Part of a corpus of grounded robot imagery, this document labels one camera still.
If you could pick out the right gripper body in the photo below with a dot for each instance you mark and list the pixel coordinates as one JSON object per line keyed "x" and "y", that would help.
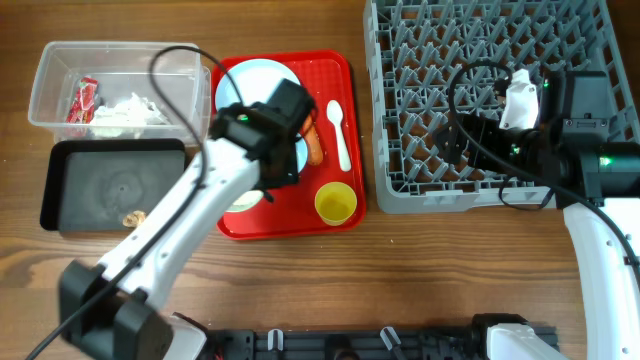
{"x": 458, "y": 141}

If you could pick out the small light blue bowl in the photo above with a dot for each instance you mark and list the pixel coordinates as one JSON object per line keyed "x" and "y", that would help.
{"x": 302, "y": 153}

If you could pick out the orange carrot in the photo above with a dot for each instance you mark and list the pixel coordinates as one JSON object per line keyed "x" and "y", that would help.
{"x": 311, "y": 138}

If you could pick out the large light blue plate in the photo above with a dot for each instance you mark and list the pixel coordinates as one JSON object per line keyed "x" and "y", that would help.
{"x": 256, "y": 80}

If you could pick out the white plastic spoon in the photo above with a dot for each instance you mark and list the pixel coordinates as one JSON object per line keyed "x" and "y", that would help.
{"x": 335, "y": 116}

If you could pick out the green bowl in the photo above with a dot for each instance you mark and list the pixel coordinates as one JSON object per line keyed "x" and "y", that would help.
{"x": 246, "y": 201}

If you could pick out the yellow plastic cup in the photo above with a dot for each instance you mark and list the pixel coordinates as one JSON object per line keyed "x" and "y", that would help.
{"x": 335, "y": 203}

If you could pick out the white tissue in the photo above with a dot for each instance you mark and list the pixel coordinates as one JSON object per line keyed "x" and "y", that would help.
{"x": 129, "y": 117}

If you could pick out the brown mushroom piece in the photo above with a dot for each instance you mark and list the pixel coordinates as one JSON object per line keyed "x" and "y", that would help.
{"x": 134, "y": 219}

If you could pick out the red snack wrapper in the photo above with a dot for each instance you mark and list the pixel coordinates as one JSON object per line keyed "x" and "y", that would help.
{"x": 84, "y": 103}

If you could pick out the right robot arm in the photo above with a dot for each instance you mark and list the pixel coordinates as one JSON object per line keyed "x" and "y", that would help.
{"x": 556, "y": 135}

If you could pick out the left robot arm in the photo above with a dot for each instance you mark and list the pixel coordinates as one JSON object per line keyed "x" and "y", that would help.
{"x": 113, "y": 309}

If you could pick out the grey dishwasher rack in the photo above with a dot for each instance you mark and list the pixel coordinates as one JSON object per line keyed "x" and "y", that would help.
{"x": 414, "y": 48}

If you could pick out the red serving tray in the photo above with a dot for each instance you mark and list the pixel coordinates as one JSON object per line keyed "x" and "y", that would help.
{"x": 326, "y": 75}

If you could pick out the clear plastic bin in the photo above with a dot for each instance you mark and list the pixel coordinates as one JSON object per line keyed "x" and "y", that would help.
{"x": 179, "y": 85}

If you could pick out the black plastic tray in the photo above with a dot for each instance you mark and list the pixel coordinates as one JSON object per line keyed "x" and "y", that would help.
{"x": 92, "y": 185}

